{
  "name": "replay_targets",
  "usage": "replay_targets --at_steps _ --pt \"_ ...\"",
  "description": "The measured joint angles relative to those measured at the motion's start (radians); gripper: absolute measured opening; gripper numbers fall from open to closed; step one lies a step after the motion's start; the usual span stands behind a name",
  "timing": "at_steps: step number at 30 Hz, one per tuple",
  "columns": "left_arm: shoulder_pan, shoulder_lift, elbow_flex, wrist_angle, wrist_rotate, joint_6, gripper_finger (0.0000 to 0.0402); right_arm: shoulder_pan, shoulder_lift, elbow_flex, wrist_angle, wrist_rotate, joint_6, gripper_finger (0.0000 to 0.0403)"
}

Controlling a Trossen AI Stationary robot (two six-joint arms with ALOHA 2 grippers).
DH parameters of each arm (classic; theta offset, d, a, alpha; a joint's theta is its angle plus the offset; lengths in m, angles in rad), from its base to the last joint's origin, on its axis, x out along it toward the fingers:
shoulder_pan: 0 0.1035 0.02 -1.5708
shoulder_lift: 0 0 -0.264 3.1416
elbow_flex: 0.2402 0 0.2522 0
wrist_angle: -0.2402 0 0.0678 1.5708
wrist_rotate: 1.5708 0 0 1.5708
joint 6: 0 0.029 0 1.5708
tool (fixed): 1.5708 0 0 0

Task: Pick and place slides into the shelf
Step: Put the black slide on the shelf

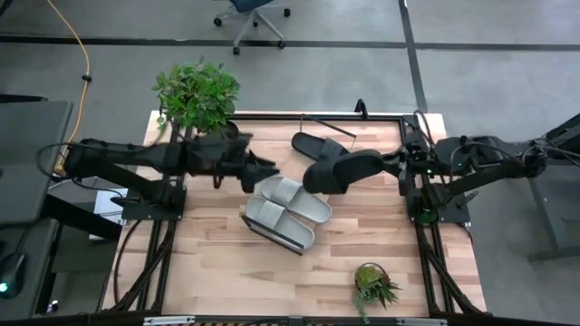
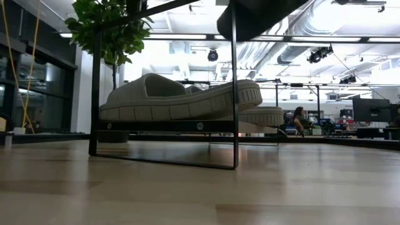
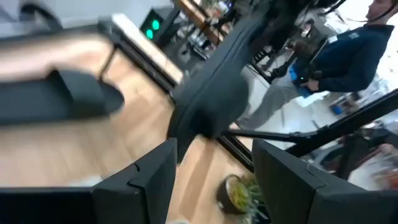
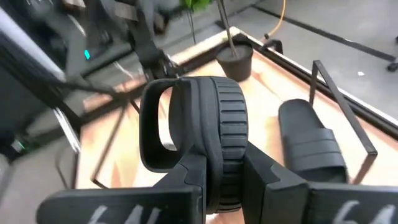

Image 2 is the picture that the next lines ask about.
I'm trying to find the grey slide sandal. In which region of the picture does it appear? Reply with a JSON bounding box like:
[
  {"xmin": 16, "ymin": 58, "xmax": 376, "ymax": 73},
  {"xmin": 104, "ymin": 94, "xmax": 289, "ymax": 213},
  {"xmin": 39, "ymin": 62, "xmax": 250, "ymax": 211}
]
[
  {"xmin": 186, "ymin": 84, "xmax": 285, "ymax": 127},
  {"xmin": 99, "ymin": 72, "xmax": 264, "ymax": 122}
]

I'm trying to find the black slide sandal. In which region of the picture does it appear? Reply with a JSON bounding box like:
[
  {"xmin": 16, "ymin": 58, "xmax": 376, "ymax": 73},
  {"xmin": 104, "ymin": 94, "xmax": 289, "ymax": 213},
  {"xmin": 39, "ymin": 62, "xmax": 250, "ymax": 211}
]
[{"xmin": 216, "ymin": 0, "xmax": 310, "ymax": 43}]

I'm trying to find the black-framed wooden shoe shelf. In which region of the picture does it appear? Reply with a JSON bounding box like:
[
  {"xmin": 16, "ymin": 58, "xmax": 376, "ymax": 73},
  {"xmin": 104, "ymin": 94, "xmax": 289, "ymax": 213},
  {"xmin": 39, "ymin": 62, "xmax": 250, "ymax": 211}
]
[{"xmin": 88, "ymin": 0, "xmax": 281, "ymax": 171}]

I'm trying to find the round black ceiling lamp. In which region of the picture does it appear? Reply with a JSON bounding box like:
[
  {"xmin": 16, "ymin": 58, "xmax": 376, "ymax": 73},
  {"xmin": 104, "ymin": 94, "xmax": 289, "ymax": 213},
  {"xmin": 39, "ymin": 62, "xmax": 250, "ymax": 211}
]
[{"xmin": 207, "ymin": 48, "xmax": 219, "ymax": 63}]

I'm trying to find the person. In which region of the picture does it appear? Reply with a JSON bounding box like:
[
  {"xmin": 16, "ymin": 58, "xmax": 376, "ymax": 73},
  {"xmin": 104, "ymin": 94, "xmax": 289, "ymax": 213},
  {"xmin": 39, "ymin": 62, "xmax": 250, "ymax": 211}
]
[{"xmin": 292, "ymin": 106, "xmax": 314, "ymax": 138}]

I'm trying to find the leafy green potted plant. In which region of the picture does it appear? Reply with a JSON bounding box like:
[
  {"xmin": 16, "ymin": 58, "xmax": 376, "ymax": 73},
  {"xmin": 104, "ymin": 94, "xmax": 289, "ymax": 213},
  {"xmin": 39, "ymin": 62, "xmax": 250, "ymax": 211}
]
[{"xmin": 64, "ymin": 0, "xmax": 154, "ymax": 144}]

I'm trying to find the black ceiling spotlight cluster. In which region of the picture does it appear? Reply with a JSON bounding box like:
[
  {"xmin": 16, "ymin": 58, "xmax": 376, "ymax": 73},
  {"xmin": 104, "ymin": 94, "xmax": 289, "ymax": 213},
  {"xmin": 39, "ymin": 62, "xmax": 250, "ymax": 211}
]
[
  {"xmin": 339, "ymin": 74, "xmax": 358, "ymax": 85},
  {"xmin": 307, "ymin": 44, "xmax": 334, "ymax": 64}
]

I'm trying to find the black computer monitor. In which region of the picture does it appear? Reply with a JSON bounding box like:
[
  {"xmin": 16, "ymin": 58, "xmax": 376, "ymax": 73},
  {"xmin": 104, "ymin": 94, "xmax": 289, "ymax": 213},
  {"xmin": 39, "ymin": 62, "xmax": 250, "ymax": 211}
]
[{"xmin": 352, "ymin": 97, "xmax": 392, "ymax": 123}]

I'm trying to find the black aluminium rig frame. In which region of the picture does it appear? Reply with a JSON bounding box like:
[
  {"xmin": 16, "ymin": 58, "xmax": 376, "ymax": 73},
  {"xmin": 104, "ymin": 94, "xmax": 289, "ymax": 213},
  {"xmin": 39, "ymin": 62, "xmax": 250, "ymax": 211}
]
[{"xmin": 0, "ymin": 132, "xmax": 400, "ymax": 151}]

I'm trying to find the yellow cable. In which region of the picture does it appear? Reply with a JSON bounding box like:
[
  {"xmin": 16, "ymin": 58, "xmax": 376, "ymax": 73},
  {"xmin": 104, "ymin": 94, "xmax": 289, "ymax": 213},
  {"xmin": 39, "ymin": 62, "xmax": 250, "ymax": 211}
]
[{"xmin": 0, "ymin": 0, "xmax": 42, "ymax": 135}]

